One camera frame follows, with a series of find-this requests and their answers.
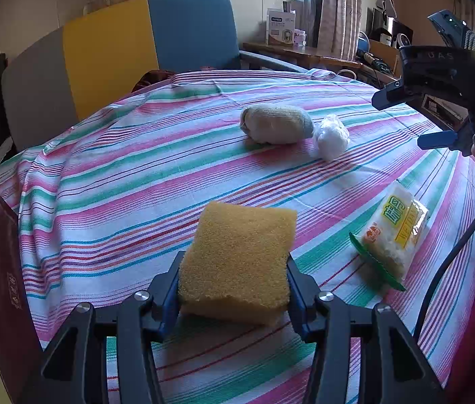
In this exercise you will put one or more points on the grey yellow blue chair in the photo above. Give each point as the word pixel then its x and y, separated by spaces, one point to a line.
pixel 187 29

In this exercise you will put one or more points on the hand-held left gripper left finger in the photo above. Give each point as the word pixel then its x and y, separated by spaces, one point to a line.
pixel 170 298

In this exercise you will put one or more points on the beige patterned curtain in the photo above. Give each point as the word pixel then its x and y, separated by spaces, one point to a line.
pixel 342 8

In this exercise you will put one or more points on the beige sock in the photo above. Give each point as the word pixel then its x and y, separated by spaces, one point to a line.
pixel 275 124

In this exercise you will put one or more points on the yellow sponge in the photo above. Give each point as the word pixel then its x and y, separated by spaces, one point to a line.
pixel 237 252

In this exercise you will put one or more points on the striped bed sheet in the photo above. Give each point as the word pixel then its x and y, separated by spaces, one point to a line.
pixel 136 176

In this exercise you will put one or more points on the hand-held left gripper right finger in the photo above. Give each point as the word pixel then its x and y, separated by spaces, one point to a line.
pixel 298 303

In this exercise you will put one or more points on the yellow and white food packet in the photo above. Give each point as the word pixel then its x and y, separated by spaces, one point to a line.
pixel 397 227

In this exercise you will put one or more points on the maroon box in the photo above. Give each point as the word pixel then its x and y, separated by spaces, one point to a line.
pixel 10 286

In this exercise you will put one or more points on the white printed box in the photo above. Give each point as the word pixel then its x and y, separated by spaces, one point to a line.
pixel 280 27

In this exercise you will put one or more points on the cluttered wooden side desk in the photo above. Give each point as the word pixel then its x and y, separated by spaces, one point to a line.
pixel 382 59

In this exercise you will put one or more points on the white shelf unit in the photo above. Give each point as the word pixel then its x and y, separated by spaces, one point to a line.
pixel 439 109

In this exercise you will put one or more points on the white plastic bag ball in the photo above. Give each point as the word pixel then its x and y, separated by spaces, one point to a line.
pixel 331 139

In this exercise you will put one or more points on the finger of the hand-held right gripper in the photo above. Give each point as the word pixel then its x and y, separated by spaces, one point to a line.
pixel 439 139
pixel 391 96

